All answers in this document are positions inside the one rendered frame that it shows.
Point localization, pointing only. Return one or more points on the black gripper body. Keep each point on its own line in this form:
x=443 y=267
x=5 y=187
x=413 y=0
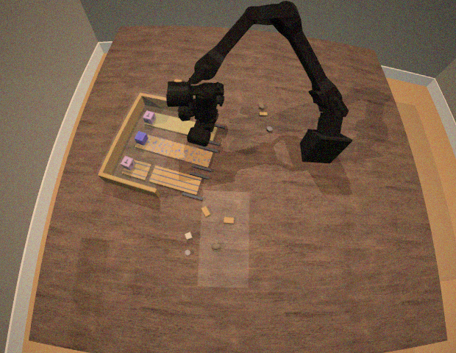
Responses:
x=199 y=135

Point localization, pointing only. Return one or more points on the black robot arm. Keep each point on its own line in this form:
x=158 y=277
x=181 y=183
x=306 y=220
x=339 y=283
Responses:
x=286 y=19

